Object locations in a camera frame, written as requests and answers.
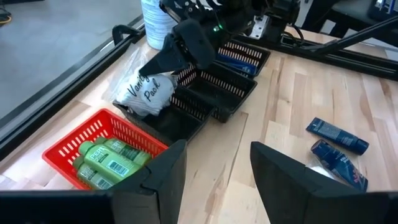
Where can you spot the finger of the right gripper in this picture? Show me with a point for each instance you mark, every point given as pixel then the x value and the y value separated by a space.
pixel 164 60
pixel 196 43

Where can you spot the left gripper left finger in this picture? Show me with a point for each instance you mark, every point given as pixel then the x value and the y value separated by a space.
pixel 158 186

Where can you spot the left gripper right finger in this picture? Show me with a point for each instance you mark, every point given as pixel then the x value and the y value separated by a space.
pixel 289 193

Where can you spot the clear vanity pack bag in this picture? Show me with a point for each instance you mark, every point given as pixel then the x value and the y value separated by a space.
pixel 146 93

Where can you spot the small green bottle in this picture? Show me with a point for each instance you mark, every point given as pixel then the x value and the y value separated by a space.
pixel 90 177
pixel 130 151
pixel 107 161

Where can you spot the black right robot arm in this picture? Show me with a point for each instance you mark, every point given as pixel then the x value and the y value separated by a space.
pixel 276 15

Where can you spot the white canister yellow label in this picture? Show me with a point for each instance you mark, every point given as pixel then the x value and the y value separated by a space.
pixel 157 25

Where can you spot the black plastic basket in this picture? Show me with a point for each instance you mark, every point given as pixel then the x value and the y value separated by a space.
pixel 174 127
pixel 224 96
pixel 245 49

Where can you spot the dark blue crumpled tube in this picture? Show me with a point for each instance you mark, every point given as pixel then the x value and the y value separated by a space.
pixel 339 165

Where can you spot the red plastic basket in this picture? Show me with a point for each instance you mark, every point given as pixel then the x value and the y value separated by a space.
pixel 102 124

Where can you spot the black chair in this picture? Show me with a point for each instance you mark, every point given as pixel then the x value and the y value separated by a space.
pixel 357 12

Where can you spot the black aluminium table frame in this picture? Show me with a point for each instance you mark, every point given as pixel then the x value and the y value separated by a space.
pixel 46 109

